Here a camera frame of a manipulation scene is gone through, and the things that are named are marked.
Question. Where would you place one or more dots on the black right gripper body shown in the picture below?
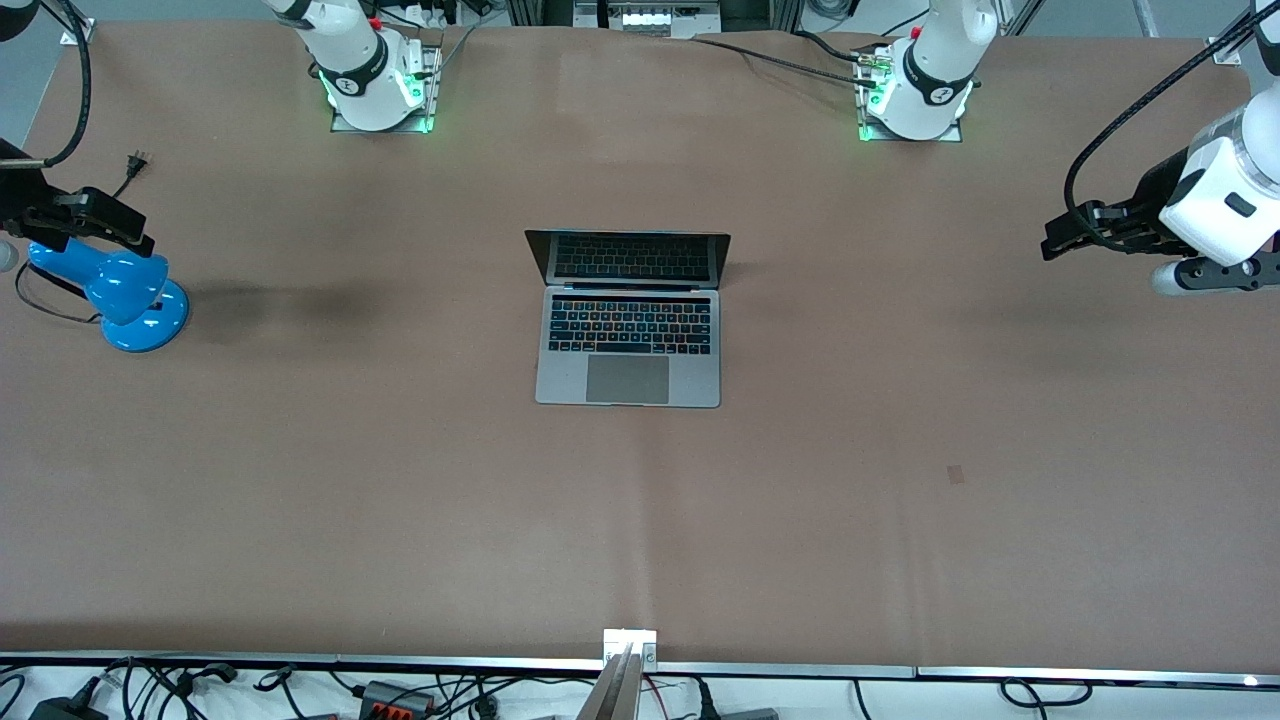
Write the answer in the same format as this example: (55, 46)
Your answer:
(18, 199)

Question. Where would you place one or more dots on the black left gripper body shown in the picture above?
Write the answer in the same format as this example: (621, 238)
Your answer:
(1157, 189)

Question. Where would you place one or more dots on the grey aluminium laptop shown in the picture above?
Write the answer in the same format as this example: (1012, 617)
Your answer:
(628, 375)

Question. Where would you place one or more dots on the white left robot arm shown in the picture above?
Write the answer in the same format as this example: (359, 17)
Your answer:
(940, 70)

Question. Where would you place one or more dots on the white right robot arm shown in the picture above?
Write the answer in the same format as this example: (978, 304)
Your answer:
(350, 60)

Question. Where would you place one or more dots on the blue desk lamp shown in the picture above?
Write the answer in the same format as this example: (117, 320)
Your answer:
(125, 290)

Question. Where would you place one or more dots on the white power strip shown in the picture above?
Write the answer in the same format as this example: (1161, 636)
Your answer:
(655, 20)

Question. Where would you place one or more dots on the black power adapter orange stripes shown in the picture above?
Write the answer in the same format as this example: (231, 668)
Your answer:
(395, 697)

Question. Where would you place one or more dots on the aluminium profile bar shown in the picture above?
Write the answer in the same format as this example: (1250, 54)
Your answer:
(612, 695)

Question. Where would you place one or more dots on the metal table corner bracket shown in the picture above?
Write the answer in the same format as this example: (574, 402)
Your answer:
(1227, 50)

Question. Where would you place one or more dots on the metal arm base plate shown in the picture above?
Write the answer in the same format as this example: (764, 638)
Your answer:
(868, 125)
(432, 80)

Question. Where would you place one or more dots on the aluminium frame rack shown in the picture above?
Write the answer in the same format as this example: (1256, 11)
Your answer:
(540, 12)

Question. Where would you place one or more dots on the metal table edge bracket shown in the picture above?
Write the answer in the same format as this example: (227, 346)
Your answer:
(630, 640)

